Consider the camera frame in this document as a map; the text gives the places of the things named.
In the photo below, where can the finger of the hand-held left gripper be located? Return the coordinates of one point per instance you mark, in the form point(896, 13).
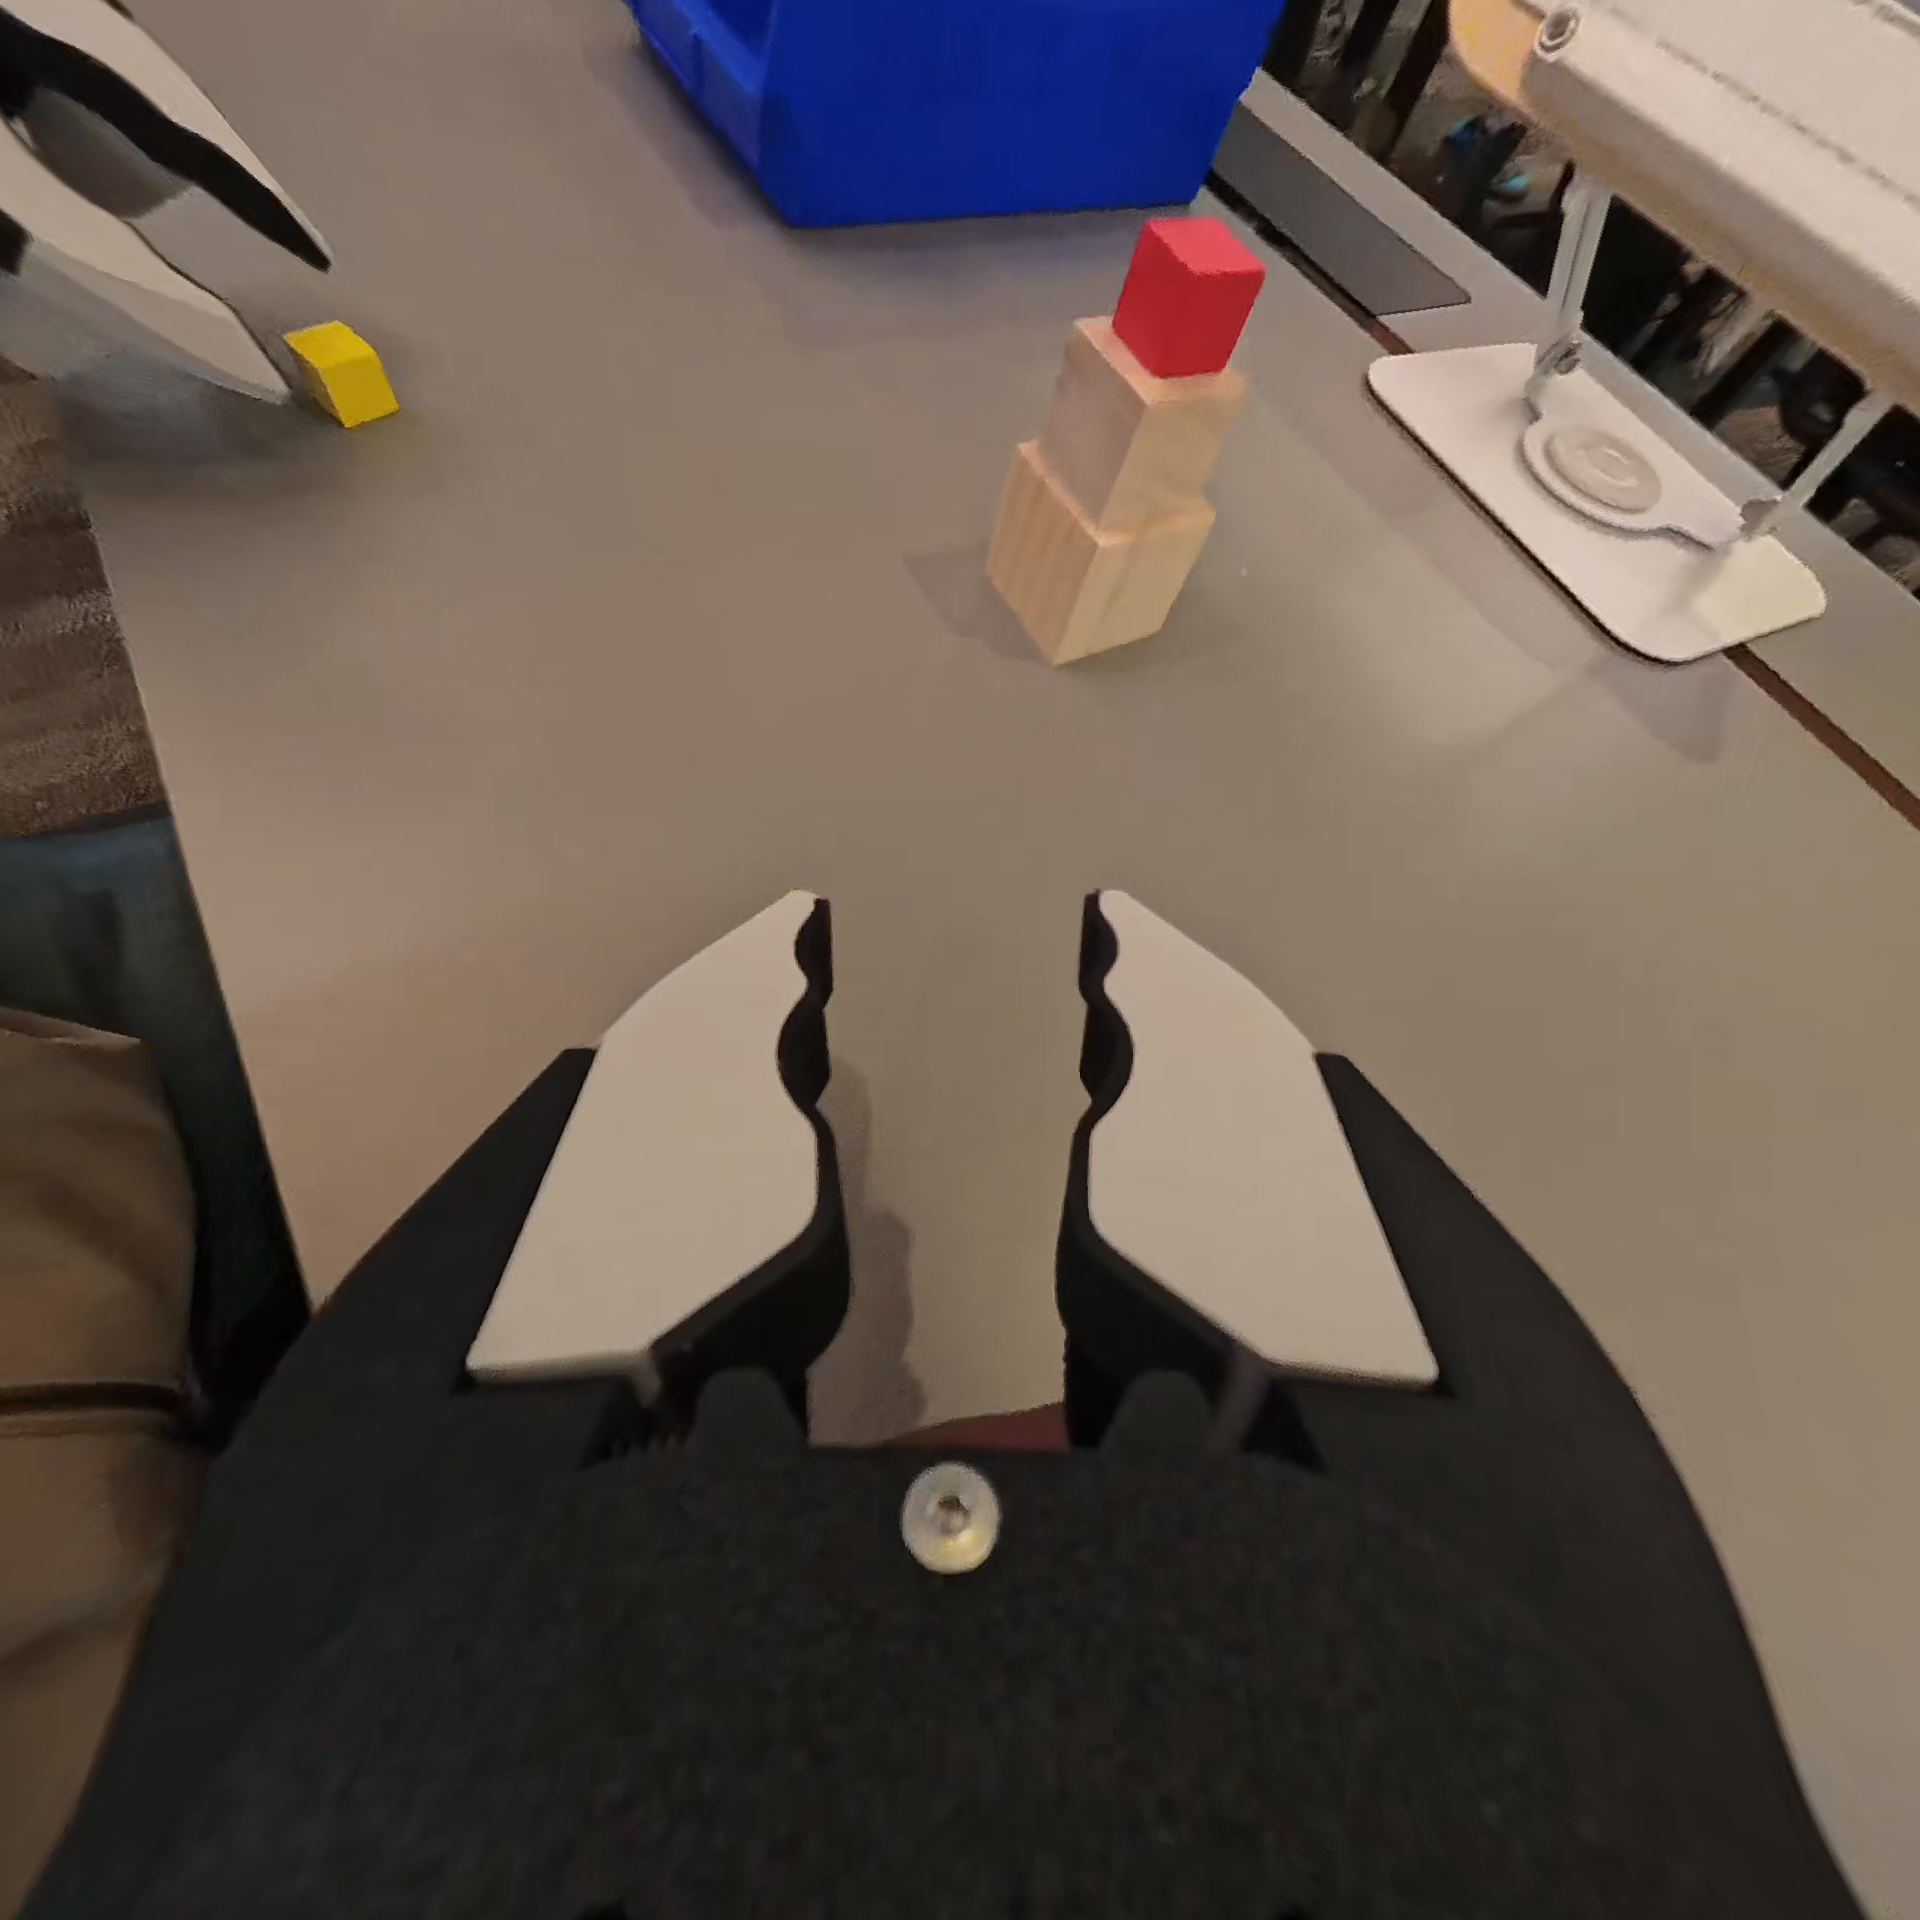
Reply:
point(166, 120)
point(120, 314)

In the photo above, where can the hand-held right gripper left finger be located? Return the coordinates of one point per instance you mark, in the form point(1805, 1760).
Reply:
point(655, 1185)

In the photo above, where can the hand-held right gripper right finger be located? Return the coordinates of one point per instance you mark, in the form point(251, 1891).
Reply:
point(1246, 1185)

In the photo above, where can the yellow wooden cube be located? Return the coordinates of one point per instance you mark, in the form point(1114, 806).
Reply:
point(344, 375)

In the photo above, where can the large wooden cube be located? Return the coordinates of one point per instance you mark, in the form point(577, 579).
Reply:
point(1096, 585)

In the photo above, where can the medium wooden cube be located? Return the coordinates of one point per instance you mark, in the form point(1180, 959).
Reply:
point(1141, 437)

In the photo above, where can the blue plastic bin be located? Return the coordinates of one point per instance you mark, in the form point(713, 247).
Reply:
point(961, 106)

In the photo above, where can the red wooden cube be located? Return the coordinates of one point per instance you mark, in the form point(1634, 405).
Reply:
point(1186, 294)

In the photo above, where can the white folding stand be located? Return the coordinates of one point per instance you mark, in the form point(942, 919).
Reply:
point(1592, 495)

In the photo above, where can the black office chair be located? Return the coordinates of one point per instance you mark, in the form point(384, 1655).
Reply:
point(1770, 331)

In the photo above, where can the wooden display board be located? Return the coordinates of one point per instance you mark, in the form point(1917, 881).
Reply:
point(1486, 36)

